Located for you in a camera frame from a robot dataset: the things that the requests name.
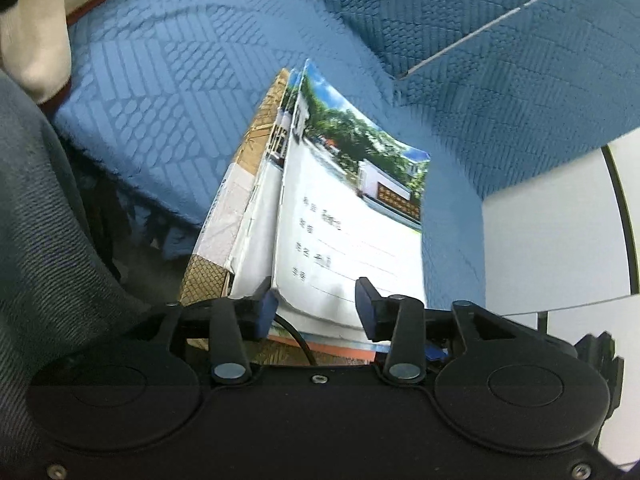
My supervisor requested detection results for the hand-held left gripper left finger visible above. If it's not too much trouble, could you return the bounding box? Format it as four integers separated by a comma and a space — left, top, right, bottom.
132, 280, 280, 386

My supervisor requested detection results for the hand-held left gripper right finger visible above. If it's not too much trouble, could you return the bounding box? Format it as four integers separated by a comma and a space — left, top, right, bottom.
355, 276, 528, 386

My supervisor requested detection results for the orange and white book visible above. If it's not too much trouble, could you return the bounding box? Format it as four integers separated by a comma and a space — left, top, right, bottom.
270, 332, 377, 365

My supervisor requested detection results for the tan painting cover book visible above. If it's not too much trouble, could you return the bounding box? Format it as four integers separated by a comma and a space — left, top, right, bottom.
179, 66, 376, 367

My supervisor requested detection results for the blue quilted sofa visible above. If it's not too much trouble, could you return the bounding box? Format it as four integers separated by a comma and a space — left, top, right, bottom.
52, 0, 640, 311

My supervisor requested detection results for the black cable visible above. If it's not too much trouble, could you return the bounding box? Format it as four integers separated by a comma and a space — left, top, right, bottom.
272, 314, 318, 367

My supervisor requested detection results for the white table with black frame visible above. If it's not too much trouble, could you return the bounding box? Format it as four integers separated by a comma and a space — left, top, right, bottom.
480, 127, 640, 468

